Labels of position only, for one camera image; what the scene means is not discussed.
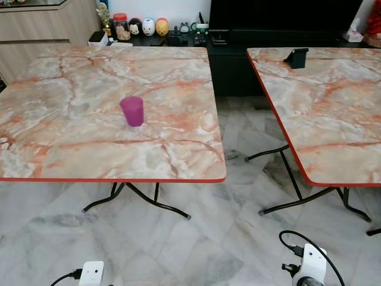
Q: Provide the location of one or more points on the small white box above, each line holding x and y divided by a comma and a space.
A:
98, 39

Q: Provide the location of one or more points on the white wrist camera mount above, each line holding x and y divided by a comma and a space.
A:
314, 261
91, 274

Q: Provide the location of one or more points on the black television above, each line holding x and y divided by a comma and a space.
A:
286, 15

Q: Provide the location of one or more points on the gold trophy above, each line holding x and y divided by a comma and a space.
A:
104, 18

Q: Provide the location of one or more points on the light wood cabinet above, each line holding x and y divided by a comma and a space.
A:
41, 27

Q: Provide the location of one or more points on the white green mug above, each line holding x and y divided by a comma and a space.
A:
202, 27

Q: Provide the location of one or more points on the red lid glass jar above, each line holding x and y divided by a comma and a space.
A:
121, 28

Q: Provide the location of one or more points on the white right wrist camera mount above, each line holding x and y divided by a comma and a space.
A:
314, 261

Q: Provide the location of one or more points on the black phone stand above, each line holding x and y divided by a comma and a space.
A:
297, 59

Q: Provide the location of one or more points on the pink white tissue box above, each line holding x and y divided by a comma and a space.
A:
353, 34

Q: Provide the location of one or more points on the purple plastic cup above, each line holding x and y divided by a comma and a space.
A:
133, 112

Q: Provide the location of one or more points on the small grey figurine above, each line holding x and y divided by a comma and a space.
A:
184, 28

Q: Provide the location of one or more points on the red ornament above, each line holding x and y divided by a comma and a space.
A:
374, 24

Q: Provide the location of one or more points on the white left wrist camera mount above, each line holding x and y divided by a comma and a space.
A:
91, 274

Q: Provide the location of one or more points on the black white round figurine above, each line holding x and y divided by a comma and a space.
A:
135, 27

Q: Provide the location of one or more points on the orange yellow round figurine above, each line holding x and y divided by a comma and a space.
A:
162, 28

